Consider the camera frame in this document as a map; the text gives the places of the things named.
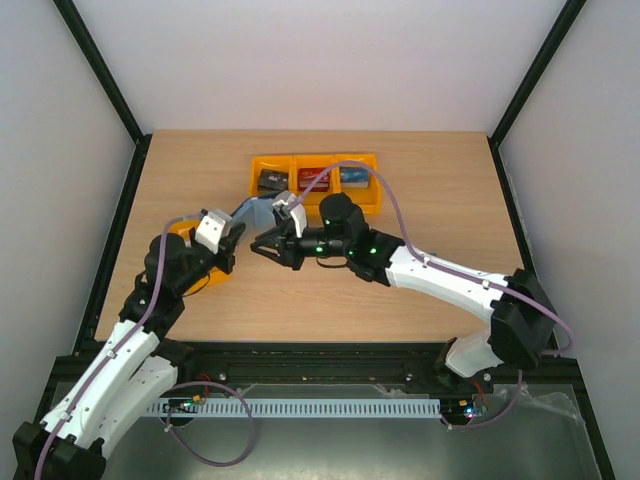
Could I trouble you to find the blue leather card holder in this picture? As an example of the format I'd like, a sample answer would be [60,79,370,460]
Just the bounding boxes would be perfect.
[231,194,276,233]

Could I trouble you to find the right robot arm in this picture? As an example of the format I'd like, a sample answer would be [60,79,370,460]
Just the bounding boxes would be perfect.
[250,193,555,392]

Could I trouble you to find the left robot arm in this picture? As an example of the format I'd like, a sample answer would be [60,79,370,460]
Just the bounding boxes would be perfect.
[13,213,246,479]

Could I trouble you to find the black card stack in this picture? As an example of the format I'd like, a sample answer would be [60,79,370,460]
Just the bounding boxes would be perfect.
[257,169,289,192]

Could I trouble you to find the red card stack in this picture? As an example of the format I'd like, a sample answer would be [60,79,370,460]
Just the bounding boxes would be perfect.
[297,167,331,192]

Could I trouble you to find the blue card stack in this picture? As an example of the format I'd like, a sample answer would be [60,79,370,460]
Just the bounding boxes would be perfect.
[339,167,370,189]

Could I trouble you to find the small yellow bin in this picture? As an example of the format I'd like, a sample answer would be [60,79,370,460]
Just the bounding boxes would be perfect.
[169,220,231,297]

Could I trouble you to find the yellow three-compartment bin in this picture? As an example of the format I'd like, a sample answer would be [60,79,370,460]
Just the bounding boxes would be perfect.
[249,153,382,216]

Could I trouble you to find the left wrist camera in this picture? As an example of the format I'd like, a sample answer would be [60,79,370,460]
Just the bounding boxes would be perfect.
[194,209,233,254]

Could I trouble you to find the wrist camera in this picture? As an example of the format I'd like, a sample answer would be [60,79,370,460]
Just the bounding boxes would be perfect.
[272,191,308,238]
[194,209,233,254]

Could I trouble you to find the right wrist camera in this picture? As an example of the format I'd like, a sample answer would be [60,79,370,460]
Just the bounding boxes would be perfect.
[272,191,308,238]

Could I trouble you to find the white slotted cable duct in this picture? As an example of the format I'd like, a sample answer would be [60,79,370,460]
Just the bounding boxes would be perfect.
[174,398,441,419]

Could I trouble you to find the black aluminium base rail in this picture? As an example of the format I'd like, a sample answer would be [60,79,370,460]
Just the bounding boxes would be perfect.
[49,341,586,396]

